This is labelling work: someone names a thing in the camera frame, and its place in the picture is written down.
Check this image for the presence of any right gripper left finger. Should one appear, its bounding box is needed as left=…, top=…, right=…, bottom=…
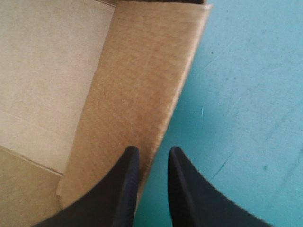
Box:
left=30, top=146, right=141, bottom=227

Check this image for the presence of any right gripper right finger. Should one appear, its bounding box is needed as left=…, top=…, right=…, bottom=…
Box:
left=168, top=146, right=281, bottom=227

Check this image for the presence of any brown cardboard box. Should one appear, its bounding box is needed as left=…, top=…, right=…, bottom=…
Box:
left=0, top=0, right=213, bottom=227

